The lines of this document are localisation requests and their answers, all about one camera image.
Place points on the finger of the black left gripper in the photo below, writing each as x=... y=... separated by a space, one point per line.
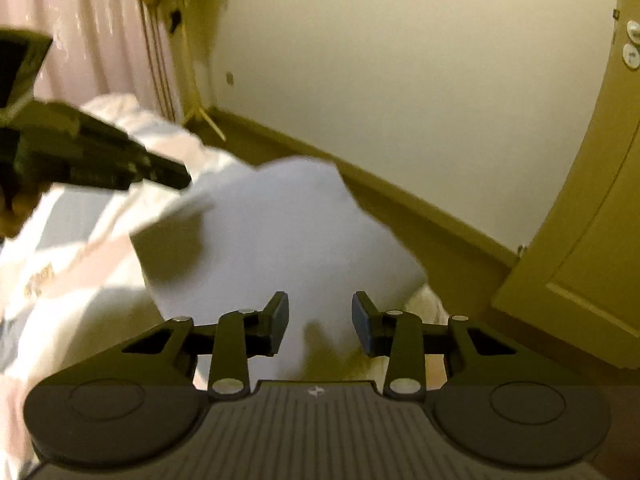
x=101 y=155

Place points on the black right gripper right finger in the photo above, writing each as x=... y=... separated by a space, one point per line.
x=398 y=335

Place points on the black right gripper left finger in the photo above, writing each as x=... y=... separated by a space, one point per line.
x=240 y=336

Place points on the grey-purple garment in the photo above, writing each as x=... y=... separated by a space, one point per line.
x=291 y=226

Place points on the pink curtain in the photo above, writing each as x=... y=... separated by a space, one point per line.
x=100 y=47

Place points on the checkered patchwork quilt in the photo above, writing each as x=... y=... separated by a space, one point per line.
x=71 y=286

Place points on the yellow wooden door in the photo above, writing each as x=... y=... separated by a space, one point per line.
x=578 y=280

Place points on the silver door handle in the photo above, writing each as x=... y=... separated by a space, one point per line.
x=630 y=49

